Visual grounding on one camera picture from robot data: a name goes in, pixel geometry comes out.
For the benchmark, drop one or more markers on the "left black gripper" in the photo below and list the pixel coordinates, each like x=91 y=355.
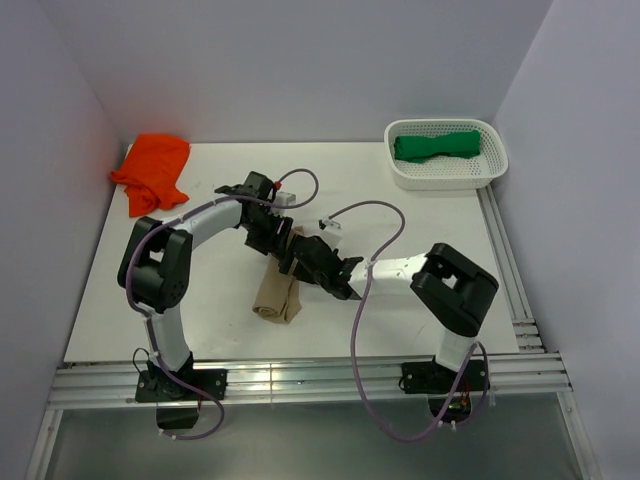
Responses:
x=273 y=243

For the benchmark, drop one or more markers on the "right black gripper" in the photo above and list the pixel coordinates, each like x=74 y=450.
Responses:
x=286 y=262

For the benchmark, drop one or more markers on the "beige t-shirt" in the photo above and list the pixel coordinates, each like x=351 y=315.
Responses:
x=277 y=299

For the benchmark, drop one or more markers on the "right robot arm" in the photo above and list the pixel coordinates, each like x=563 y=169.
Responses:
x=457 y=291

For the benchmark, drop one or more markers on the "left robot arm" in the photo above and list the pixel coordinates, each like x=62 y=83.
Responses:
x=156 y=266

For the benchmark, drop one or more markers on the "orange t-shirt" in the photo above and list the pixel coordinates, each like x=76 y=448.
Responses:
x=150 y=172

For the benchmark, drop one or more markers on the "rolled green t-shirt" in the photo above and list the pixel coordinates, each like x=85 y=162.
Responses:
x=419 y=149

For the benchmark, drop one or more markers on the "white plastic basket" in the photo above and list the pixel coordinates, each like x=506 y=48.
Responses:
x=444 y=172

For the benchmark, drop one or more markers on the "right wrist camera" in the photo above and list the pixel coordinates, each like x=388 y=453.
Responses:
x=331 y=232

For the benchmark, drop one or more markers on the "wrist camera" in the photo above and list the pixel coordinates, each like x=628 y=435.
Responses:
x=284 y=199
x=331 y=232

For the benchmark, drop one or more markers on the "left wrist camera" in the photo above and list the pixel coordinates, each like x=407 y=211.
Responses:
x=284 y=199

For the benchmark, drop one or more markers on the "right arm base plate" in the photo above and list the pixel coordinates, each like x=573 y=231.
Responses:
x=425 y=380

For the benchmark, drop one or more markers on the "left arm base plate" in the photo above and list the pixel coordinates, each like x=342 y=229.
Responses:
x=154 y=386

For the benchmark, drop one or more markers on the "aluminium rail frame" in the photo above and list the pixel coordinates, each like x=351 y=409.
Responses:
x=533 y=370

